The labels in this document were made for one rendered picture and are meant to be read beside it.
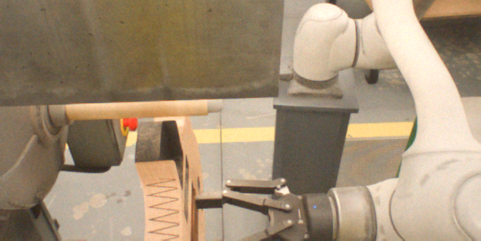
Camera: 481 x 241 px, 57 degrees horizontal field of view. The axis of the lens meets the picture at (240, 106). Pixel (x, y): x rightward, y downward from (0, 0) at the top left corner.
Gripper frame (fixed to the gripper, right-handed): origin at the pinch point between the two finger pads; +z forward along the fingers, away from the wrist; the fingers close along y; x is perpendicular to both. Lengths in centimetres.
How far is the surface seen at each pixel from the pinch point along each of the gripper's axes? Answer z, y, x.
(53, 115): 16.5, 6.2, 19.8
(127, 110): 7.3, 6.9, 19.4
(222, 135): -2, 109, -123
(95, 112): 11.4, 6.8, 19.3
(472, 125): -61, 30, -18
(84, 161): 24.9, 22.4, -14.7
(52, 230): 38, 18, -36
